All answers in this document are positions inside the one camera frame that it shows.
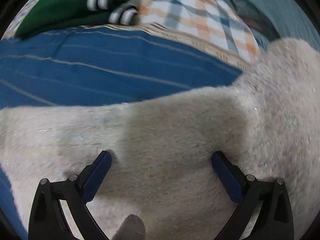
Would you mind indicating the blue striped plaid bedsheet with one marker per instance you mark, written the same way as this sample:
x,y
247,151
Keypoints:
x,y
89,66

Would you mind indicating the white fluffy sweater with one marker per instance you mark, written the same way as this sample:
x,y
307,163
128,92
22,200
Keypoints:
x,y
266,122

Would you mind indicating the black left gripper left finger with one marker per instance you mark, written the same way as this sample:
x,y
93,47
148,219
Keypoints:
x,y
47,220

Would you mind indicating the green striped folded garment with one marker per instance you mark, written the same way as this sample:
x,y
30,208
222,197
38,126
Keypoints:
x,y
60,14

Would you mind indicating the teal blue blanket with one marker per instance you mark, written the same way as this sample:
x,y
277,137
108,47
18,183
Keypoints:
x,y
270,20

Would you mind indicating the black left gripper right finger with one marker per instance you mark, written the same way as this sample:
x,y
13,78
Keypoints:
x,y
269,199

